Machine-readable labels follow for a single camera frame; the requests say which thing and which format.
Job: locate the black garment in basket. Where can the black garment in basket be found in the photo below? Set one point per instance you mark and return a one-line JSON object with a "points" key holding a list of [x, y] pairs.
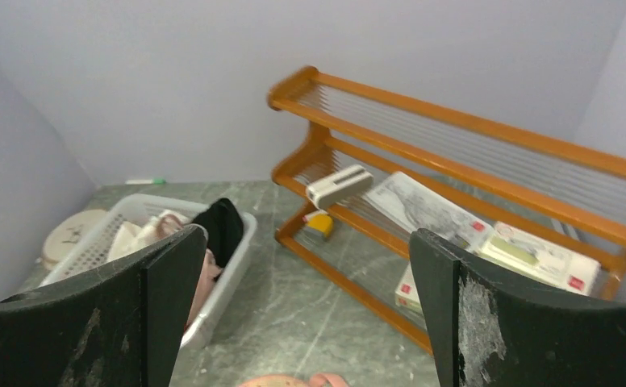
{"points": [[225, 229]]}

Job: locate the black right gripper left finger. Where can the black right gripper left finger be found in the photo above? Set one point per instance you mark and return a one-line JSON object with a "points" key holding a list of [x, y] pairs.
{"points": [[119, 324]]}

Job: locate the orange wooden shoe rack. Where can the orange wooden shoe rack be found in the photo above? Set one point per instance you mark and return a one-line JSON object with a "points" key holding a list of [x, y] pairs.
{"points": [[568, 194]]}

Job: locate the white garment in basket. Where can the white garment in basket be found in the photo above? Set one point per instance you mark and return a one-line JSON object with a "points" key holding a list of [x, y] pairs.
{"points": [[130, 238]]}

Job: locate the white green staples box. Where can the white green staples box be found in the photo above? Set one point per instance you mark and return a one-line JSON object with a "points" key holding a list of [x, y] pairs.
{"points": [[539, 259]]}

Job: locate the floral mesh laundry bag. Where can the floral mesh laundry bag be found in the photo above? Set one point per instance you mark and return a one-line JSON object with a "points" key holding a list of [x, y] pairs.
{"points": [[322, 379]]}

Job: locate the white plastic laundry basket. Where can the white plastic laundry basket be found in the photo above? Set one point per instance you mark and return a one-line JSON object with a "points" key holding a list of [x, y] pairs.
{"points": [[92, 249]]}

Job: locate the white green marker pen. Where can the white green marker pen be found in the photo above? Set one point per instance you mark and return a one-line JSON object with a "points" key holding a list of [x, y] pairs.
{"points": [[146, 181]]}

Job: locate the small white red box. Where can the small white red box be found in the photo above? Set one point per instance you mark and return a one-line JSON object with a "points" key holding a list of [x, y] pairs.
{"points": [[405, 294]]}

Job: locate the pink satin bra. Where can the pink satin bra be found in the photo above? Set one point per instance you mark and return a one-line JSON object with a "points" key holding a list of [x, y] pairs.
{"points": [[206, 282]]}

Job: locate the white label printer device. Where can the white label printer device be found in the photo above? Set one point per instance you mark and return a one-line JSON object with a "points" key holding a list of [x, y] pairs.
{"points": [[336, 187]]}

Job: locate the illustrated paper booklet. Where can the illustrated paper booklet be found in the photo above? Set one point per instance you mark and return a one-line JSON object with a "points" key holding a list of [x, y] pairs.
{"points": [[413, 206]]}

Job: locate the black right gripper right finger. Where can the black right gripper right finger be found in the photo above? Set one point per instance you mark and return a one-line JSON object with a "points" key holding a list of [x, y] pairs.
{"points": [[489, 326]]}

